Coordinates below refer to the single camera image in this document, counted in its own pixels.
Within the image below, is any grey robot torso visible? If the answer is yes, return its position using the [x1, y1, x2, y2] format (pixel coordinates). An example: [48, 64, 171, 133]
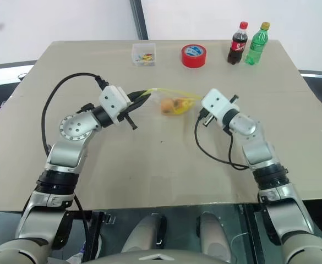
[79, 248, 234, 264]

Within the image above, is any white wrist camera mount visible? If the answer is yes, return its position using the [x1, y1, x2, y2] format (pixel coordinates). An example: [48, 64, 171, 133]
[200, 88, 234, 122]
[98, 85, 132, 125]

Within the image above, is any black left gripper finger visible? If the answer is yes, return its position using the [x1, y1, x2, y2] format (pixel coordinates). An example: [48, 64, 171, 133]
[128, 93, 151, 112]
[127, 89, 151, 102]

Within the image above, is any cola bottle red cap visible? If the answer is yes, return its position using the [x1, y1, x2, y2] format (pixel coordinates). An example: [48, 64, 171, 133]
[227, 21, 249, 65]

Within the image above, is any blurry orange-brown food item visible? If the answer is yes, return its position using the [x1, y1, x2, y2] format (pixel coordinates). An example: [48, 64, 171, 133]
[160, 97, 187, 116]

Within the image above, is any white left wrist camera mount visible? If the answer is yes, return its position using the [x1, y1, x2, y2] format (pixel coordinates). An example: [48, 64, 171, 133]
[98, 85, 132, 125]

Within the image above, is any grey right robot leg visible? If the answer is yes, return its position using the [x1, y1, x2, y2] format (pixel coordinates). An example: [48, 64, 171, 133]
[195, 211, 233, 262]

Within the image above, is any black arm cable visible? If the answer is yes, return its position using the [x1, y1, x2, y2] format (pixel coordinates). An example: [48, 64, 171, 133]
[194, 108, 251, 169]
[40, 72, 109, 155]

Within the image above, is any clear plastic box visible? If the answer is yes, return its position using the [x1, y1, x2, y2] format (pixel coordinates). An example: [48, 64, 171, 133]
[131, 42, 157, 68]

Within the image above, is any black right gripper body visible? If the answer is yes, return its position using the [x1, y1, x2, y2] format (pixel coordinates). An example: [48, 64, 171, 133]
[203, 94, 239, 128]

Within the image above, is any clear yellow-zip plastic bag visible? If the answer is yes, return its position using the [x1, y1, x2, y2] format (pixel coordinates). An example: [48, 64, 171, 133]
[145, 87, 204, 118]

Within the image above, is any dark upright pole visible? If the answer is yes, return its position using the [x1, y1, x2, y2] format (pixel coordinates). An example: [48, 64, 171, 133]
[128, 0, 150, 41]

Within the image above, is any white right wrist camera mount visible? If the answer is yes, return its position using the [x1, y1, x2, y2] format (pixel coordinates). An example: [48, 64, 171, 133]
[200, 88, 234, 122]

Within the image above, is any red tape roll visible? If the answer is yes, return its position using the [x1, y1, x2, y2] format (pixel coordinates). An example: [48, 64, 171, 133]
[181, 43, 208, 69]

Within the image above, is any green bottle yellow cap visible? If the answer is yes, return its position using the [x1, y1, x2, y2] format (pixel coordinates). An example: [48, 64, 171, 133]
[244, 21, 271, 67]

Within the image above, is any black under-table frame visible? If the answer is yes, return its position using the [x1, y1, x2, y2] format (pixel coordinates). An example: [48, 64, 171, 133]
[83, 210, 115, 261]

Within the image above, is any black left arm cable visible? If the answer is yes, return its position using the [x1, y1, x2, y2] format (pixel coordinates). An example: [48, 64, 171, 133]
[40, 72, 109, 155]

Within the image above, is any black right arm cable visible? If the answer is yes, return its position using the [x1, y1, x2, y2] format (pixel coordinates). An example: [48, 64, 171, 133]
[194, 108, 251, 169]

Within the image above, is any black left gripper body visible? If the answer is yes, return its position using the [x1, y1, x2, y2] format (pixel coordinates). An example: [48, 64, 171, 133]
[116, 94, 138, 131]

